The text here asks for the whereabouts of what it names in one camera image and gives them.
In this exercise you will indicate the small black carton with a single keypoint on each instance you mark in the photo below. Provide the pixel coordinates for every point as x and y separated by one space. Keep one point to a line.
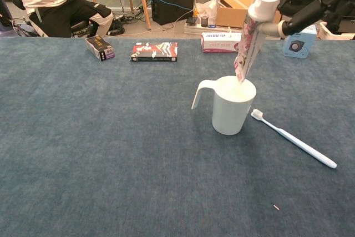
98 47

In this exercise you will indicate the red black flat box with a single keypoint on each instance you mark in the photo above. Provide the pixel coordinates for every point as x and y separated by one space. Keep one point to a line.
155 51

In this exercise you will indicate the white storage bin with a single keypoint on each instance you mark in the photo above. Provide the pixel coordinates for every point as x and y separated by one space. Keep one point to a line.
332 36

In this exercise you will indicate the black computer tower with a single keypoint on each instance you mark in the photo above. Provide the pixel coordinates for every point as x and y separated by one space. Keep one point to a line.
172 1

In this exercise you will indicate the small black device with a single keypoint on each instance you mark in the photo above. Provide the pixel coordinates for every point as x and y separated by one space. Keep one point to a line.
192 20

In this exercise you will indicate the light blue speaker box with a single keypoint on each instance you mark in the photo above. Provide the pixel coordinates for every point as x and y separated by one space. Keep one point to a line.
298 45

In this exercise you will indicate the white toothpaste carton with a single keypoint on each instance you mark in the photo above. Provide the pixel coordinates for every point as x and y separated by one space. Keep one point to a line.
219 42

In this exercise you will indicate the blue carpet table mat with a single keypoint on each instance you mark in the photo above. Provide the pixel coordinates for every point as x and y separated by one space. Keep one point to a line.
111 137

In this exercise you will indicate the black swivel stool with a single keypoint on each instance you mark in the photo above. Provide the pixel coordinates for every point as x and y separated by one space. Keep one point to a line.
80 27

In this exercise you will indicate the open cardboard box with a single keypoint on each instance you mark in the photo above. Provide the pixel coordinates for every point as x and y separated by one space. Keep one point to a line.
230 15

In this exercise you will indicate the light blue toothbrush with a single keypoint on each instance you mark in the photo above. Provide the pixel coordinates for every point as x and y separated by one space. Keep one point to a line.
294 138

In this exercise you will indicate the white toothpaste tube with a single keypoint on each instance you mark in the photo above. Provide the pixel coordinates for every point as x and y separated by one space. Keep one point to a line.
249 45

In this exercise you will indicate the white plastic bag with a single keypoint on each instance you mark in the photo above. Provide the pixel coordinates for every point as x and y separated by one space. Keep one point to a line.
208 8

